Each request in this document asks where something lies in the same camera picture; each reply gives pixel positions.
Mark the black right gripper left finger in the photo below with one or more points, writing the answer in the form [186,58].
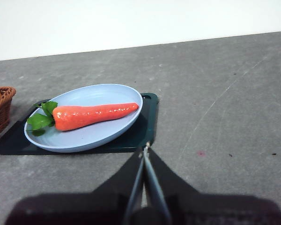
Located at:
[84,208]

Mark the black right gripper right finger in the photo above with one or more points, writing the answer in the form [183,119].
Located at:
[201,208]

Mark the orange carrot with green leaves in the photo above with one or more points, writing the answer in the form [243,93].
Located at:
[91,116]

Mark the light blue round plate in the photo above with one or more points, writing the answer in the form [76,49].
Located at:
[84,140]

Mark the black rectangular tray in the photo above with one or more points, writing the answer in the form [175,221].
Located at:
[147,122]

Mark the brown wicker basket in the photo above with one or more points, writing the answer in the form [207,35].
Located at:
[1,117]

